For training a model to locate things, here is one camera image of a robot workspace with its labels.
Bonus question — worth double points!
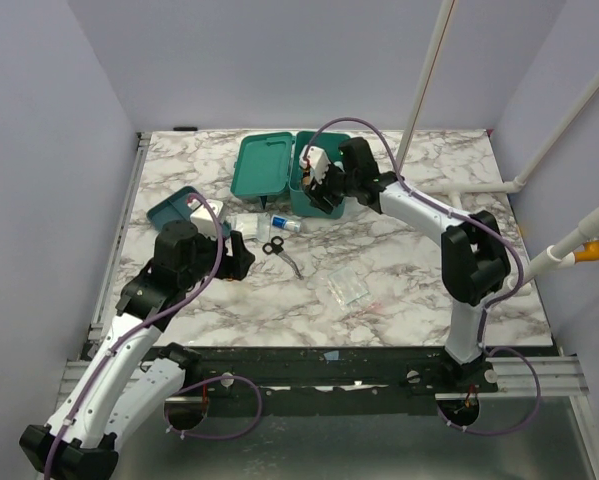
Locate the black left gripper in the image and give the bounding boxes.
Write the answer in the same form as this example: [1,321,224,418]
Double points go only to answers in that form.
[181,225,255,289]

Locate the white gauze pad packet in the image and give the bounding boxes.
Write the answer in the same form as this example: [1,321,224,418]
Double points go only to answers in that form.
[227,213,271,243]

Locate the white blue bandage roll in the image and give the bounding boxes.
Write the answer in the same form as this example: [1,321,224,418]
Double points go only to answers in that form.
[271,215,302,233]

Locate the teal divided tray insert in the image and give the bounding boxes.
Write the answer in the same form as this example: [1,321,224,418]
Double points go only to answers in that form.
[146,186,233,239]

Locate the teal medicine kit box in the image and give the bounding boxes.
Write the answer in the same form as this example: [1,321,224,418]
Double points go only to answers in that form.
[230,131,345,219]

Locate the clear zip bag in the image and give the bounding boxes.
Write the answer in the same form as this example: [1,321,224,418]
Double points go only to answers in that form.
[327,267,375,314]

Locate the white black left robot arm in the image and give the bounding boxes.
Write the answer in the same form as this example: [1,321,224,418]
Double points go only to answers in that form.
[19,221,255,479]

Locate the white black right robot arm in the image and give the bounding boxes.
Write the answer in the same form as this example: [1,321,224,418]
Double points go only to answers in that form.
[299,137,511,392]

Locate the yellow pipe fitting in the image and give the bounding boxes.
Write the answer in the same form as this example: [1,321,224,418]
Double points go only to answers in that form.
[574,239,599,263]

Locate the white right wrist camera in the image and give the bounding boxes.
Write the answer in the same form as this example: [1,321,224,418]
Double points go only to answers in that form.
[299,146,330,184]

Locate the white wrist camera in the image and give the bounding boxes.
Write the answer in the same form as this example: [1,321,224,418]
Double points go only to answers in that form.
[188,200,226,239]
[299,146,330,184]

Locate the black handled bandage scissors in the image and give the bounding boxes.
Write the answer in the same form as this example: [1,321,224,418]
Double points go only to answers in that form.
[262,236,304,280]

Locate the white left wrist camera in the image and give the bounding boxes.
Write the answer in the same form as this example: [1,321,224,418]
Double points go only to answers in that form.
[188,200,226,239]

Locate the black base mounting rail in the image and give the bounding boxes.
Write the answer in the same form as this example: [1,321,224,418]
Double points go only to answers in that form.
[78,344,565,416]

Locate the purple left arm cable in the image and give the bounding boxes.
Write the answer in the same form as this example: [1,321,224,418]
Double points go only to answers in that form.
[41,193,266,480]

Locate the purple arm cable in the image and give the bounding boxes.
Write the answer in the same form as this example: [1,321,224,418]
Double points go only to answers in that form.
[301,117,543,436]
[41,193,266,480]

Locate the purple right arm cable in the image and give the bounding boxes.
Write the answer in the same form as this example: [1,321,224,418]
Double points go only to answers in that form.
[301,117,543,436]

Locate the white PVC pipe frame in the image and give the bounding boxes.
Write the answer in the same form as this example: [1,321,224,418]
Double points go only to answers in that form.
[393,0,599,296]

